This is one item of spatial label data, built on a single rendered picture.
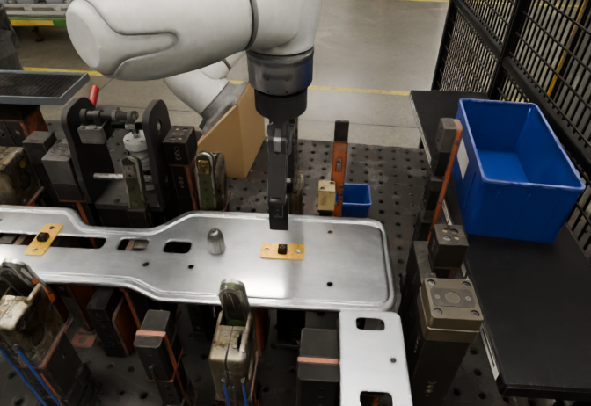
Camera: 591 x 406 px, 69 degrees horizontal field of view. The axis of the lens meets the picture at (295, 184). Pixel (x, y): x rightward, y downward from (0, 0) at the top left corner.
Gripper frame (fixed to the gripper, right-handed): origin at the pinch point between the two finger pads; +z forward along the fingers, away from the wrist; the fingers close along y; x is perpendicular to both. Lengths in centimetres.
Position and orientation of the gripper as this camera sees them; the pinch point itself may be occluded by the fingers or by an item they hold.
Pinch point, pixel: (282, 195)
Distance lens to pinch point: 72.4
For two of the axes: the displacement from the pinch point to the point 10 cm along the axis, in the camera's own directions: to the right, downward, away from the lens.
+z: 0.0, 7.9, 6.2
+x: 10.0, 0.4, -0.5
